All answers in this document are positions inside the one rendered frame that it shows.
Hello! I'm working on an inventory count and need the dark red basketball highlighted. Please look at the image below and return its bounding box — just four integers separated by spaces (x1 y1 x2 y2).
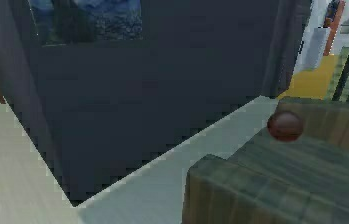
266 110 306 143

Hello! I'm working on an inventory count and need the green brown striped armchair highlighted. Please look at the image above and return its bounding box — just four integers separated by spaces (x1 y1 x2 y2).
181 96 349 224

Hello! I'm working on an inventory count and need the orange brown framed picture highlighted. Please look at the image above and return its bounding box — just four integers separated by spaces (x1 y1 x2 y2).
322 0 347 57

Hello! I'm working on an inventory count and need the blue framed wall picture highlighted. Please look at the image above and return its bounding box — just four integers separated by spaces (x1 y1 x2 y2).
27 0 144 47

